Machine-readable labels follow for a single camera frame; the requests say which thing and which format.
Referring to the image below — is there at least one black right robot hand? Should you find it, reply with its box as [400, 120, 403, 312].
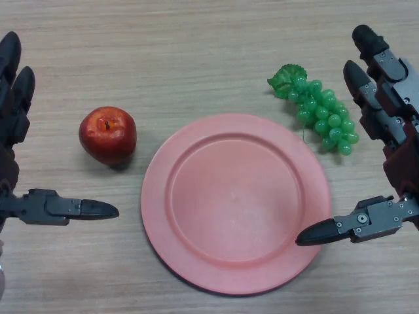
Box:
[295, 25, 419, 247]

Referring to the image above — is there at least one pink round plate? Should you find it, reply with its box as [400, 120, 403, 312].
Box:
[140, 113, 332, 297]

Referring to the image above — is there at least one red apple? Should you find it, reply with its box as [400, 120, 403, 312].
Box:
[78, 106, 137, 167]

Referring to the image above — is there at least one green grape bunch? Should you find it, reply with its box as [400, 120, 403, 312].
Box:
[266, 64, 360, 157]

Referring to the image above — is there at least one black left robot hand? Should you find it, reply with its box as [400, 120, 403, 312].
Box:
[0, 31, 120, 227]

